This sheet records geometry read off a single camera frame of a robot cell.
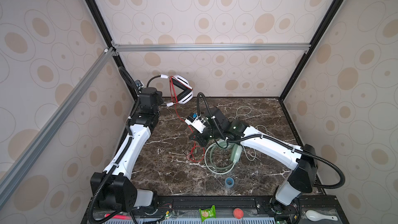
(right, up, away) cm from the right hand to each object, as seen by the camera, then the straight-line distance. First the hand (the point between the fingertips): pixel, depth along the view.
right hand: (190, 137), depth 73 cm
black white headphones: (-3, +20, +3) cm, 20 cm away
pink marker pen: (-32, -36, -3) cm, 48 cm away
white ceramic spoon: (+56, -36, -2) cm, 67 cm away
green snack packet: (+8, -34, -3) cm, 35 cm away
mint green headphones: (+24, -10, +10) cm, 27 cm away
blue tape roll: (+20, -25, +8) cm, 33 cm away
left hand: (-18, +23, +2) cm, 29 cm away
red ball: (+22, -34, -4) cm, 40 cm away
